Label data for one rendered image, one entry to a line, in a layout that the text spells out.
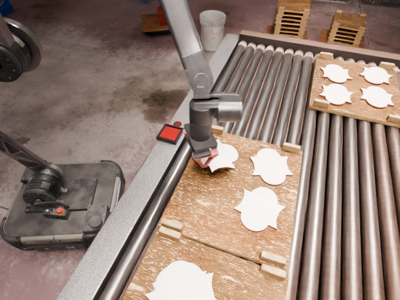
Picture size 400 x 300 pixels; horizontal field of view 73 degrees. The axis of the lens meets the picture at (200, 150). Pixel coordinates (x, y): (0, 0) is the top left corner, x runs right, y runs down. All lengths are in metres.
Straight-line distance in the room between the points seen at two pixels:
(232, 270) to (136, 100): 2.20
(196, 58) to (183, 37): 0.05
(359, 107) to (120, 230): 0.99
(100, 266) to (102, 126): 1.85
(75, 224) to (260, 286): 1.19
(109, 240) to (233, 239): 0.33
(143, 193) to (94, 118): 1.83
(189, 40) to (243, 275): 0.56
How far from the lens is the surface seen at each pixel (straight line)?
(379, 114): 1.25
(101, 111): 2.67
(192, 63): 0.62
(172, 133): 0.98
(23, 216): 1.85
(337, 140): 1.09
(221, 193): 0.81
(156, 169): 0.90
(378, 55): 1.63
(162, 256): 0.73
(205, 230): 0.75
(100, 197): 1.72
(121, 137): 2.36
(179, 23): 0.63
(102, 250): 0.80
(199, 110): 0.63
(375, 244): 0.89
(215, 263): 0.72
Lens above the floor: 1.62
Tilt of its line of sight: 48 degrees down
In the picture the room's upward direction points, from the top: straight up
